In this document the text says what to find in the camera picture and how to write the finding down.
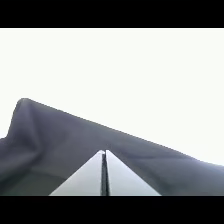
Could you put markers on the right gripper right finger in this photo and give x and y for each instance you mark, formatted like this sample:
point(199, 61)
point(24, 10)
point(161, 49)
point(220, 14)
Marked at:
point(126, 180)

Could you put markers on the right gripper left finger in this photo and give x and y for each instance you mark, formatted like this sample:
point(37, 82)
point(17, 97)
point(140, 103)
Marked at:
point(86, 180)

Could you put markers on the grey garment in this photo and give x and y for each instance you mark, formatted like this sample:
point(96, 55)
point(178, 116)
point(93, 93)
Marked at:
point(43, 143)

